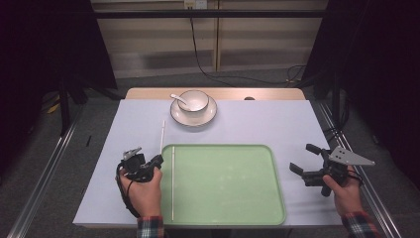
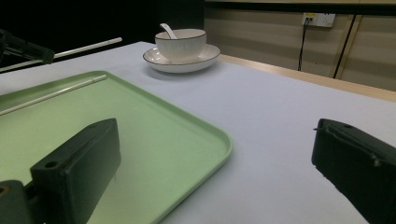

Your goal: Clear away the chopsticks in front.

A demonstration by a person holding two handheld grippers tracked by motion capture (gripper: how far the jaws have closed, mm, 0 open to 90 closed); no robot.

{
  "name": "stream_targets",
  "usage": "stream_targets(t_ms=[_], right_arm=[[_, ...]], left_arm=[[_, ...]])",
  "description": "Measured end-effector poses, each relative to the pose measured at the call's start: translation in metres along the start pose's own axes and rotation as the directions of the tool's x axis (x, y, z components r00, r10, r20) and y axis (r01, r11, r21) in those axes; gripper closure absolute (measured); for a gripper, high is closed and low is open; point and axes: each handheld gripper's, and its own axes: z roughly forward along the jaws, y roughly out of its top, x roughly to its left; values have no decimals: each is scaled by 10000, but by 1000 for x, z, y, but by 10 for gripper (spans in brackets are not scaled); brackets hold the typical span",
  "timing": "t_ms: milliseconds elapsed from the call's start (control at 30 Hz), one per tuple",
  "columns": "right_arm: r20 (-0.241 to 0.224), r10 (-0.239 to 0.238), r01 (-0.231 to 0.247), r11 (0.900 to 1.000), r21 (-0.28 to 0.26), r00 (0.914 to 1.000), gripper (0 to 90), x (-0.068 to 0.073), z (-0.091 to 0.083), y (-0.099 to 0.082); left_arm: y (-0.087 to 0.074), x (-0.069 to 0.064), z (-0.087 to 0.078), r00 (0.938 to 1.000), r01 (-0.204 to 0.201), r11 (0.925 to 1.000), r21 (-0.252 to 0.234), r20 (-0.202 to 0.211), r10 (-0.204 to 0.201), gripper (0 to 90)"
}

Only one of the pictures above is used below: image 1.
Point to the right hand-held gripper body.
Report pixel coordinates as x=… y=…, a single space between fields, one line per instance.
x=346 y=158

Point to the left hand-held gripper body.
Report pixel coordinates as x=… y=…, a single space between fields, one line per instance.
x=135 y=163

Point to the white plate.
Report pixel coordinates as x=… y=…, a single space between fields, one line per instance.
x=198 y=119

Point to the white spoon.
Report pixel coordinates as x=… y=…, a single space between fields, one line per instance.
x=174 y=96

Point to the green tray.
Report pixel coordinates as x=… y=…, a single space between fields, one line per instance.
x=224 y=185

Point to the white bowl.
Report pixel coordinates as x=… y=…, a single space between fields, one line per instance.
x=194 y=100

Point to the person's left hand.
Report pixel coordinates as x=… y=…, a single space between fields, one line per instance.
x=145 y=195

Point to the person's right hand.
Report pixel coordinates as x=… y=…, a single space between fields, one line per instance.
x=346 y=198

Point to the small black floor strip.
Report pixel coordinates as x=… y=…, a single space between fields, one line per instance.
x=88 y=141

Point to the black stand leg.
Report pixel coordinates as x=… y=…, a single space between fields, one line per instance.
x=336 y=99
x=64 y=109

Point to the pale lilac table cover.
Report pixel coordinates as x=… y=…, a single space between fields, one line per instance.
x=264 y=125

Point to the wooden table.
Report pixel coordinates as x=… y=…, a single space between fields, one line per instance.
x=231 y=93

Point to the black horizontal bar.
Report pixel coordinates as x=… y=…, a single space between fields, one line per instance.
x=208 y=14

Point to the metal rail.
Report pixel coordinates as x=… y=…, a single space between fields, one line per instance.
x=41 y=183
x=376 y=203

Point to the wooden wall strip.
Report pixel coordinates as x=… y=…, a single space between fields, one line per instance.
x=217 y=36

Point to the white wall outlet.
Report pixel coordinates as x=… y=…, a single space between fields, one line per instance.
x=195 y=4

